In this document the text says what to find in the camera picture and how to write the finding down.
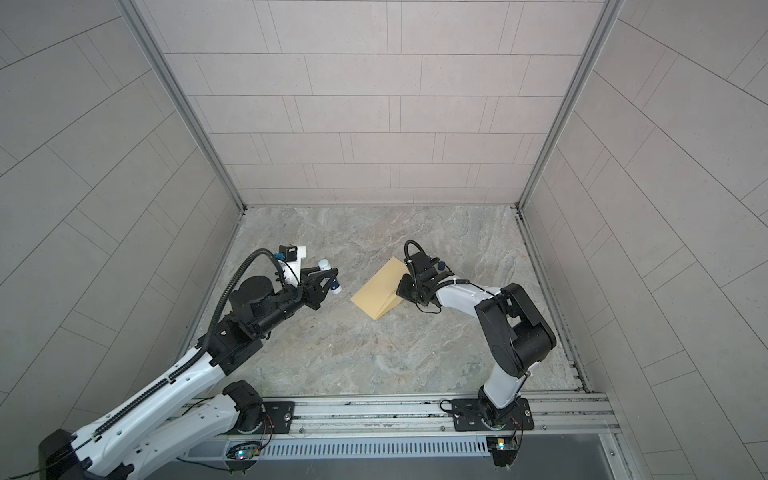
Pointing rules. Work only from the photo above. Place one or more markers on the right aluminium corner post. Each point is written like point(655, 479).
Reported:
point(596, 41)

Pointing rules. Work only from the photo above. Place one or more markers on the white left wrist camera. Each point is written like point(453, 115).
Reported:
point(290, 258)

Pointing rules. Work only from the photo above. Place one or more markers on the aluminium corner post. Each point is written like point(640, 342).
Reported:
point(168, 81)
point(596, 41)

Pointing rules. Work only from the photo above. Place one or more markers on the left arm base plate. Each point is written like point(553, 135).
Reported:
point(271, 417)

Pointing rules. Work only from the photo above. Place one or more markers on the left aluminium corner post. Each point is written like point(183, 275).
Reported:
point(168, 81)

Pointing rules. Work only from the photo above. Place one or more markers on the white glue stick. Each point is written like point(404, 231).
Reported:
point(332, 281)

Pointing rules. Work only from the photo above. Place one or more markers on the right green circuit board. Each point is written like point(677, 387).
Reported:
point(503, 450)

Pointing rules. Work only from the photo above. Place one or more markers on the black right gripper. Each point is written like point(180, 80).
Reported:
point(402, 289)

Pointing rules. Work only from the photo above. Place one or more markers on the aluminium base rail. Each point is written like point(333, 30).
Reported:
point(420, 415)

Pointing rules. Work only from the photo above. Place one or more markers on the tan kraft envelope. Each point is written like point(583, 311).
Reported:
point(379, 294)

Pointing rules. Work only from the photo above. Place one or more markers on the green circuit board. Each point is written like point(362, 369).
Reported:
point(246, 451)
point(503, 450)

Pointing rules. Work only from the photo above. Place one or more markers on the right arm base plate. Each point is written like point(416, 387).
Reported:
point(473, 414)

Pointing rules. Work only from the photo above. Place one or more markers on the left green circuit board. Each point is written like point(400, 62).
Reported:
point(246, 451)

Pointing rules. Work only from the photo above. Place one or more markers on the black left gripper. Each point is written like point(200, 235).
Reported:
point(310, 291)

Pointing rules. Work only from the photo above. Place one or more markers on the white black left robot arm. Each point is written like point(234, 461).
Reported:
point(146, 432)

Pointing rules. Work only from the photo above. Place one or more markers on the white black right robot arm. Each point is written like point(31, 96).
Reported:
point(517, 335)

